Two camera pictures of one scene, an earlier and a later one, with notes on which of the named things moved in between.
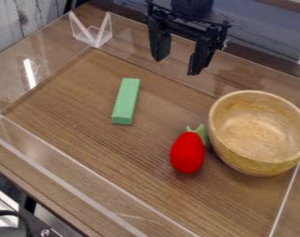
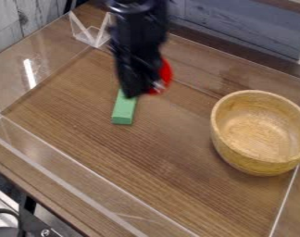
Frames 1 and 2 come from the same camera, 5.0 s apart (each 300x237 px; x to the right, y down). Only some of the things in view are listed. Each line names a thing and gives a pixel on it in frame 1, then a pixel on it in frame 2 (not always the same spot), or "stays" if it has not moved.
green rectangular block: x=125 y=103 stays
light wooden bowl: x=257 y=132 stays
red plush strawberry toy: x=188 y=151 to x=166 y=77
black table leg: x=30 y=203 stays
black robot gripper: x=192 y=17 to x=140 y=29
